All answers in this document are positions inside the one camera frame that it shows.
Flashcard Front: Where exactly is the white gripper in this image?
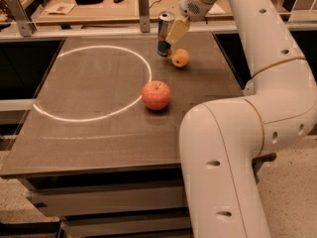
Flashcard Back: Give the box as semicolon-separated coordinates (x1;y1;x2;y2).
165;0;217;45

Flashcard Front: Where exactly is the silver blue redbull can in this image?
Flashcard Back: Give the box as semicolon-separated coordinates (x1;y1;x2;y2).
158;11;175;58

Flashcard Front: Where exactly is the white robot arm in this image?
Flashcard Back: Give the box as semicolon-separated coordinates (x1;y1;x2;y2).
166;0;317;238

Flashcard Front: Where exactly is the orange fruit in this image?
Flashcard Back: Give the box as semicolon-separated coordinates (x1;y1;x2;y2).
172;49;190;67

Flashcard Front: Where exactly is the white paper right back table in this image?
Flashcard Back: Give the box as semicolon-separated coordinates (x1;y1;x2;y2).
209;3;225;15

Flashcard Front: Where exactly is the red apple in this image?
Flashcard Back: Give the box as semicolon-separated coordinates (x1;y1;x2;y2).
142;80;171;111

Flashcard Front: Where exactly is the black object on back table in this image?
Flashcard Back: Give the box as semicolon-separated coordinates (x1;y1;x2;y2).
75;0;104;5

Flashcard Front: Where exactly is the paper sheet on back table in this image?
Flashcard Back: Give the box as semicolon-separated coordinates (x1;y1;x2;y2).
47;3;75;15

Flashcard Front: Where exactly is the grey drawer cabinet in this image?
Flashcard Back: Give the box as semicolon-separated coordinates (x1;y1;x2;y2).
18;152;277;238

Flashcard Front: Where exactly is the middle metal bracket post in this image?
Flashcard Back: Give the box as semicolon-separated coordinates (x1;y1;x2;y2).
138;0;151;33

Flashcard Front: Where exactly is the metal bracket post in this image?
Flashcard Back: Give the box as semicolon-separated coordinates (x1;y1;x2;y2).
0;0;37;37
138;0;151;33

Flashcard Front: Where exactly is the left metal bracket post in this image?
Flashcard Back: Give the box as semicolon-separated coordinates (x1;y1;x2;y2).
0;0;37;37

